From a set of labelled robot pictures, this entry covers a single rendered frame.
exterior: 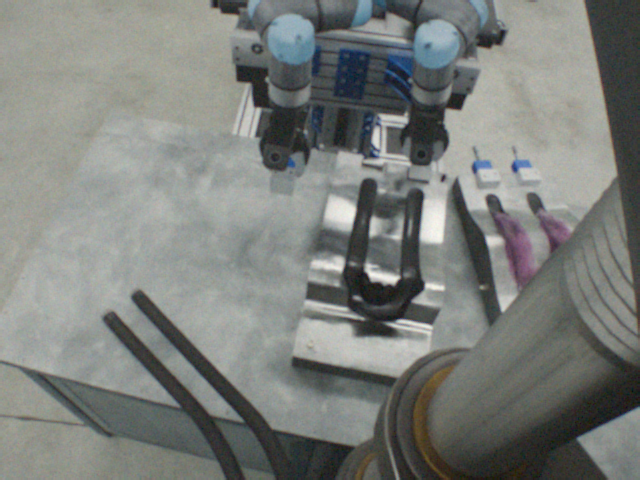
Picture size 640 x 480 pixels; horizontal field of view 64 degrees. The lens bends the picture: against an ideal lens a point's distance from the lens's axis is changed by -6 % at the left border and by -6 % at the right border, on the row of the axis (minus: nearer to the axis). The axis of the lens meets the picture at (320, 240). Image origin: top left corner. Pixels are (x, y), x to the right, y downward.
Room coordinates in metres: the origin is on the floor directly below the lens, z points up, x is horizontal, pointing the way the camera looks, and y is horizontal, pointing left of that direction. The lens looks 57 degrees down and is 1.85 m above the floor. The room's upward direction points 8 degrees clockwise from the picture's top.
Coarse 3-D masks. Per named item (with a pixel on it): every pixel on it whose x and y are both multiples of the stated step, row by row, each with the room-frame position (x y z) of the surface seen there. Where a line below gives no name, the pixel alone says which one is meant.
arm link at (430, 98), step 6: (414, 84) 0.80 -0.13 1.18; (450, 84) 0.83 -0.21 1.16; (414, 90) 0.80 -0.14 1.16; (420, 90) 0.79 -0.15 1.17; (444, 90) 0.79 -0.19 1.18; (450, 90) 0.80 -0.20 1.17; (414, 96) 0.80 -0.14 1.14; (420, 96) 0.79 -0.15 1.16; (426, 96) 0.78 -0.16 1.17; (432, 96) 0.78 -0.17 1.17; (438, 96) 0.78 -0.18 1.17; (444, 96) 0.79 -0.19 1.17; (426, 102) 0.78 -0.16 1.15; (432, 102) 0.78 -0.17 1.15; (438, 102) 0.79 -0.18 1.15
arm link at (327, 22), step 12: (324, 0) 0.87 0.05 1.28; (336, 0) 0.87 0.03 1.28; (348, 0) 0.88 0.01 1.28; (360, 0) 0.89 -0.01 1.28; (324, 12) 0.85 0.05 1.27; (336, 12) 0.86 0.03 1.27; (348, 12) 0.87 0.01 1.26; (360, 12) 0.88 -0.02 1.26; (324, 24) 0.84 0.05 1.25; (336, 24) 0.85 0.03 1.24; (348, 24) 0.87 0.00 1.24; (360, 24) 0.88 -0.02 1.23
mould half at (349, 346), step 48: (336, 192) 0.74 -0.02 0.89; (384, 192) 0.76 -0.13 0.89; (432, 192) 0.78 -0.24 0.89; (336, 240) 0.61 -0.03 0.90; (384, 240) 0.64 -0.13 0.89; (432, 240) 0.66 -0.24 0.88; (336, 288) 0.49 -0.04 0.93; (432, 288) 0.51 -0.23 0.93; (336, 336) 0.42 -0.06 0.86; (384, 336) 0.43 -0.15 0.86; (384, 384) 0.35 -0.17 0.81
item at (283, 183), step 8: (288, 168) 0.73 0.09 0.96; (272, 176) 0.71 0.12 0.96; (280, 176) 0.71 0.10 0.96; (288, 176) 0.71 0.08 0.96; (272, 184) 0.70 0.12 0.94; (280, 184) 0.70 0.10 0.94; (288, 184) 0.70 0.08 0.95; (272, 192) 0.70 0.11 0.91; (280, 192) 0.70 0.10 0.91; (288, 192) 0.70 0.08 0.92
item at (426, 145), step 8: (416, 112) 0.79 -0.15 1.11; (424, 112) 0.79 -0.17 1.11; (432, 112) 0.79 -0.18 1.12; (416, 120) 0.78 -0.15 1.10; (424, 120) 0.78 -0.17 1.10; (432, 120) 0.78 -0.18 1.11; (416, 128) 0.77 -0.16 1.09; (424, 128) 0.77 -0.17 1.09; (432, 128) 0.77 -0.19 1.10; (416, 136) 0.76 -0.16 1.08; (424, 136) 0.76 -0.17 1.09; (432, 136) 0.76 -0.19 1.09; (416, 144) 0.75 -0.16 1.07; (424, 144) 0.75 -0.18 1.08; (432, 144) 0.75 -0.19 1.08; (416, 152) 0.73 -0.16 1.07; (424, 152) 0.73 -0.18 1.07; (432, 152) 0.73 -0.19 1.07; (416, 160) 0.72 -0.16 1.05; (424, 160) 0.72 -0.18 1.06
